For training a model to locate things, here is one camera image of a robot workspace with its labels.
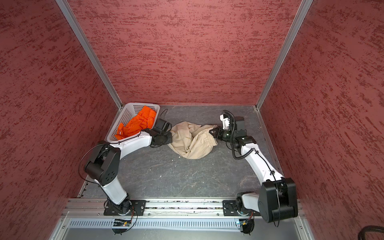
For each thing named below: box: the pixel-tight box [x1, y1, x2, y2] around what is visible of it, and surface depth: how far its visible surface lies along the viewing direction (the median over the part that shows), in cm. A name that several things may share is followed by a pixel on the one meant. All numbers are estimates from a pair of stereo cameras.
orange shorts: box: [114, 105, 157, 140], surface depth 103 cm
